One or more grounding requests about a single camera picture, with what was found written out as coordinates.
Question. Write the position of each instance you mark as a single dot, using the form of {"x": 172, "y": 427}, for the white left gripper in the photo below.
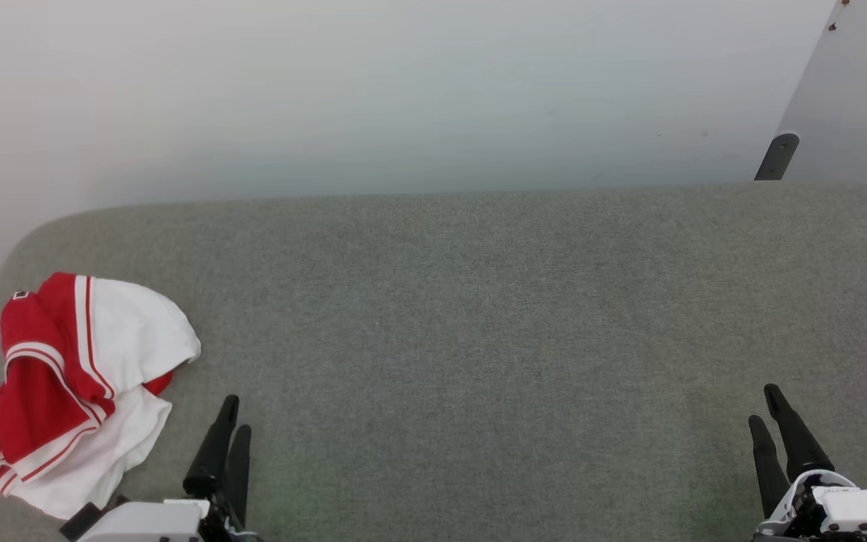
{"x": 155, "y": 523}

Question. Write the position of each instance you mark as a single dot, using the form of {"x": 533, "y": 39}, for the red and white basketball jersey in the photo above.
{"x": 57, "y": 376}

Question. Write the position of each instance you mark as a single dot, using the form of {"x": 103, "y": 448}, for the grey fabric sofa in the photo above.
{"x": 479, "y": 339}

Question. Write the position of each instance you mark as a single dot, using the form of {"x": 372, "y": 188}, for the dark metal leg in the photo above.
{"x": 777, "y": 156}

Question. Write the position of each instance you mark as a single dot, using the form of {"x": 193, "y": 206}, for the white flat panel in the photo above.
{"x": 855, "y": 98}

